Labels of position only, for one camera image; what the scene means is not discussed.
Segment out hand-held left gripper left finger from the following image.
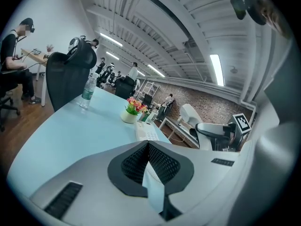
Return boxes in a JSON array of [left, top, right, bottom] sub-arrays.
[[29, 139, 151, 226]]

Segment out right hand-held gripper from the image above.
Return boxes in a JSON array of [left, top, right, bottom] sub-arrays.
[[189, 113, 253, 152]]

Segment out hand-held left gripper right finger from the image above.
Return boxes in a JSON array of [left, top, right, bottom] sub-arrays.
[[148, 140, 241, 226]]

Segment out white telephone handset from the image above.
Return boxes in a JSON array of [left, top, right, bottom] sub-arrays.
[[135, 121, 149, 141]]

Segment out white desk telephone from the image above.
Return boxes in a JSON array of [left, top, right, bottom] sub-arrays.
[[140, 123, 161, 141]]

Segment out grey desk white legs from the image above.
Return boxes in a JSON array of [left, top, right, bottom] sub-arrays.
[[159, 116, 201, 149]]

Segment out clear bottle white label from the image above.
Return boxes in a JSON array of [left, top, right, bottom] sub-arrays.
[[150, 108, 159, 125]]

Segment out long ceiling light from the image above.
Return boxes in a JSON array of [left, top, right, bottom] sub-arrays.
[[209, 54, 225, 88], [99, 32, 124, 48], [147, 64, 166, 78], [105, 51, 120, 61]]

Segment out black sled base chair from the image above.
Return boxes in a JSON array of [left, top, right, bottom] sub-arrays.
[[142, 94, 154, 110]]

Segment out white metal shelf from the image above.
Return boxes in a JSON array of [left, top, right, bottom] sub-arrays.
[[138, 81, 161, 104]]

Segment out potted orange pink flowers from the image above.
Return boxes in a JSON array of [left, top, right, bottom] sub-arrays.
[[120, 97, 149, 124]]

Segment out clear bottle green label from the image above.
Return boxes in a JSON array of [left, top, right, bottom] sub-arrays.
[[79, 73, 98, 110]]

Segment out black office chair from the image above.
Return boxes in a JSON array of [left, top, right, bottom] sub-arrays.
[[96, 65, 118, 89], [45, 37, 98, 113], [114, 76, 136, 100], [0, 69, 21, 132]]

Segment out wooden desk white legs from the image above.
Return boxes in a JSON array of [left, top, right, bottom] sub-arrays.
[[20, 48, 51, 107]]

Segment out black head-worn camera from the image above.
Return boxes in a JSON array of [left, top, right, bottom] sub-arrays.
[[230, 0, 268, 26]]

